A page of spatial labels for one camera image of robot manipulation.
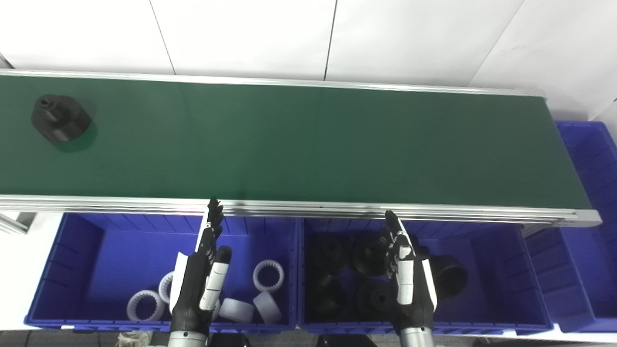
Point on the green conveyor belt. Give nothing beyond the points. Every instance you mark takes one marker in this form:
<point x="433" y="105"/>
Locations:
<point x="289" y="207"/>
<point x="289" y="144"/>

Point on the white cylindrical sleeve part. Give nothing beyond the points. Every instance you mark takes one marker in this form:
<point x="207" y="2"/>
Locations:
<point x="267" y="308"/>
<point x="236" y="311"/>

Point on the blue bin with black parts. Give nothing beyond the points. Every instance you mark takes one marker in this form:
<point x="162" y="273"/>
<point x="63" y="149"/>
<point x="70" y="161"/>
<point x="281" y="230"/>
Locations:
<point x="491" y="270"/>

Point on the aluminium conveyor leg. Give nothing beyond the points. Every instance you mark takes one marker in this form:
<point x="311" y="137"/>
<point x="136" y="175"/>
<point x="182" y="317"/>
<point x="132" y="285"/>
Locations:
<point x="17" y="222"/>

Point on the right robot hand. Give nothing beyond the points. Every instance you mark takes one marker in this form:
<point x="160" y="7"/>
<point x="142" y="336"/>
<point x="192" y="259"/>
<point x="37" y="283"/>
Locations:
<point x="409" y="289"/>

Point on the black cylindrical flanged part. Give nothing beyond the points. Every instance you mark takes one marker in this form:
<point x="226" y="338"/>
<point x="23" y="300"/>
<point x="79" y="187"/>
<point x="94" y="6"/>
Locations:
<point x="367" y="255"/>
<point x="376" y="299"/>
<point x="329" y="253"/>
<point x="328" y="299"/>
<point x="60" y="119"/>

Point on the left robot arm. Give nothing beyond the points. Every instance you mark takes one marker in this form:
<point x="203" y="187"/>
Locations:
<point x="188" y="340"/>

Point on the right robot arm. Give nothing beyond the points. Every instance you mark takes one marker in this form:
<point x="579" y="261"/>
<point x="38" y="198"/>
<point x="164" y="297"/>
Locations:
<point x="415" y="339"/>

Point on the blue bin with white parts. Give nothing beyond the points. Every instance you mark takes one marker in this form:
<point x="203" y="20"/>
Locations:
<point x="120" y="255"/>

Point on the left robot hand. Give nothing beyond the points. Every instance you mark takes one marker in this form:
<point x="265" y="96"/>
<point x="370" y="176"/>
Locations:
<point x="193" y="289"/>

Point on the empty blue plastic bin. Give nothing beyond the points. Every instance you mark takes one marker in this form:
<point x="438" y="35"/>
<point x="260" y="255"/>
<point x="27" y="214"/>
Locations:
<point x="588" y="193"/>

